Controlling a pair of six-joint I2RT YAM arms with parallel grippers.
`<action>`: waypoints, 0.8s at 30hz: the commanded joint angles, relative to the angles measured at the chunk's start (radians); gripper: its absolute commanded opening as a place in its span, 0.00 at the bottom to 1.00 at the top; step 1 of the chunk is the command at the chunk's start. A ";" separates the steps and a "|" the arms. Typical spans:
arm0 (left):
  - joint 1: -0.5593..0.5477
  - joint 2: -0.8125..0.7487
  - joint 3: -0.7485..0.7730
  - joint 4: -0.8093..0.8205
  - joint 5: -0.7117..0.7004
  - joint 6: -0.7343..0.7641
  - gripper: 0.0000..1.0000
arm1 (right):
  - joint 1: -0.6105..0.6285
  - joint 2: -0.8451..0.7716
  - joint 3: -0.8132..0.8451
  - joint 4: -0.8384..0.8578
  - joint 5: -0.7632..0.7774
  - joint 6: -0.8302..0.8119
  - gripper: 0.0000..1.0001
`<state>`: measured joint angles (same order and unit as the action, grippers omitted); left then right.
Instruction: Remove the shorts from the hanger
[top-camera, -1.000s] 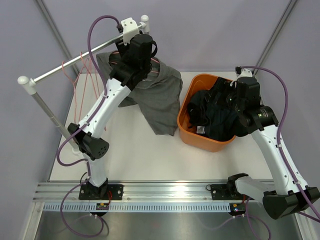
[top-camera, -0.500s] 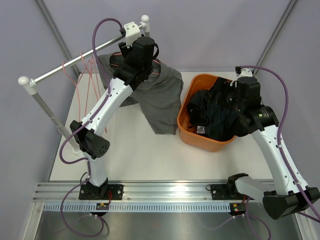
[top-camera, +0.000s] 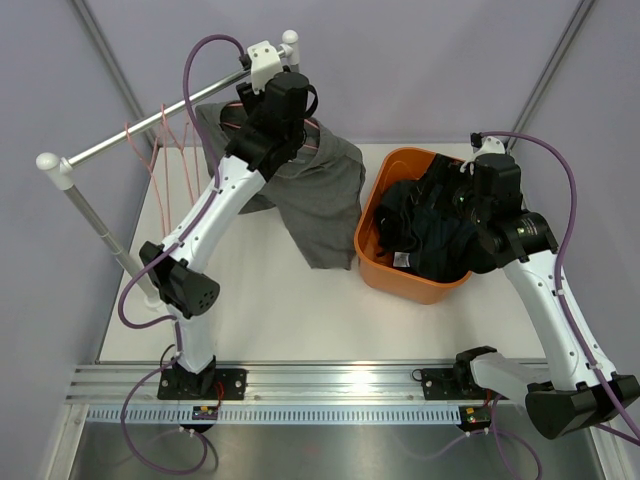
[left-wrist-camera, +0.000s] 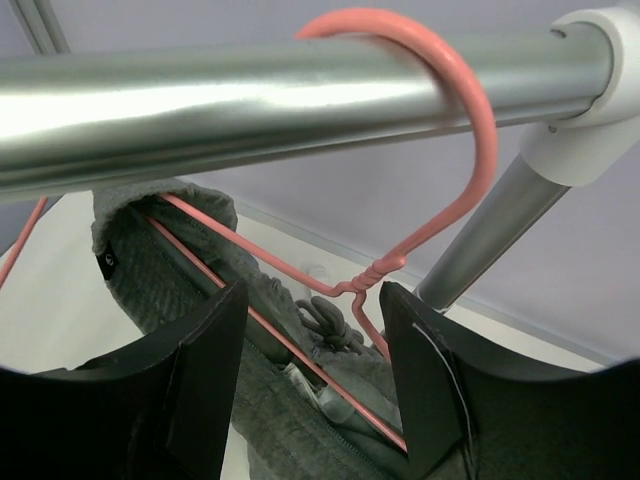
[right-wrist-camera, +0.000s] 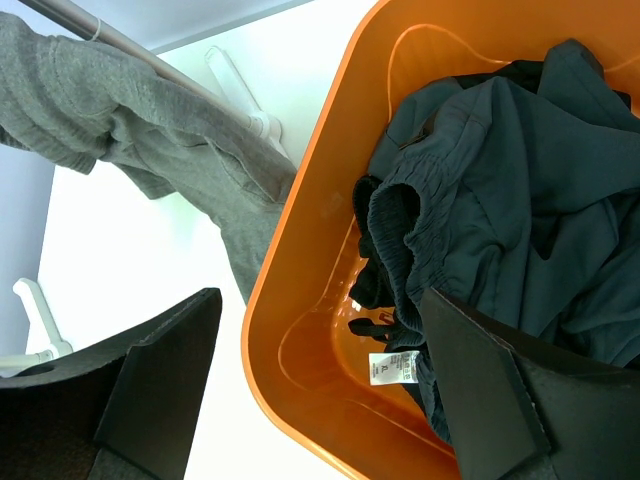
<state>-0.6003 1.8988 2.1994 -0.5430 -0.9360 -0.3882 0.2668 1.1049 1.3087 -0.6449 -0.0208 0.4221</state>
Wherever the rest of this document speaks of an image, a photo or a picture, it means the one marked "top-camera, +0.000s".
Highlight grey shorts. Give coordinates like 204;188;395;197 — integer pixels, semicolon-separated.
194;101;367;272

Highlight black shorts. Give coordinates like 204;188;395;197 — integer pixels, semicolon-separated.
374;180;425;270

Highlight dark navy shorts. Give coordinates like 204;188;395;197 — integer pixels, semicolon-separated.
399;183;497;283

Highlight pink hanger of grey shorts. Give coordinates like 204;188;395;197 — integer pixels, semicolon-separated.
220;102;321;154

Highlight pink hanger of navy shorts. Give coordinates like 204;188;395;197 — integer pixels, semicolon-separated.
161;104;202;205

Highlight pink hanger of black shorts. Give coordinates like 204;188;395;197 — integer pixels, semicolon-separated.
124;123;167;235

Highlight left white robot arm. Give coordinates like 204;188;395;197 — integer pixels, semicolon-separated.
140;71;318;400

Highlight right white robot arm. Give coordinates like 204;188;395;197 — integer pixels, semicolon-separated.
424;153;639;439

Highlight orange plastic basket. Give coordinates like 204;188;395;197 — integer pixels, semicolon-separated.
354;147;472;305

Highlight silver clothes rack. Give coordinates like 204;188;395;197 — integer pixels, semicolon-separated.
35;29;302;311

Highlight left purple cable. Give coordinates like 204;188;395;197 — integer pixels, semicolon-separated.
117;33;248;330

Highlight purple cable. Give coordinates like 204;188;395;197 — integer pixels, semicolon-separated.
117;33;248;330
480;130;640;441

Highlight white slotted cable duct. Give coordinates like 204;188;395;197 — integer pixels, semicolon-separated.
87;404;462;425

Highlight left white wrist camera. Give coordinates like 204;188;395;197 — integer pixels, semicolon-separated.
246;41;298;95

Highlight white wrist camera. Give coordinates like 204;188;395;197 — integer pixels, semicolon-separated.
467;133;506;169
246;41;298;95

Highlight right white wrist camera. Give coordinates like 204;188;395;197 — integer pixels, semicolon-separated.
467;133;506;169

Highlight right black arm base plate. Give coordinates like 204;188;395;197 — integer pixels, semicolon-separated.
419;367;477;400

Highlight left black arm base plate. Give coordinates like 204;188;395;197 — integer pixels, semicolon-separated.
156;368;247;401

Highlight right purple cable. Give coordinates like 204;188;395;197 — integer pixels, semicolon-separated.
480;130;640;441

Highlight aluminium mounting rail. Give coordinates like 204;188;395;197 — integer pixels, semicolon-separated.
64;361;609;404

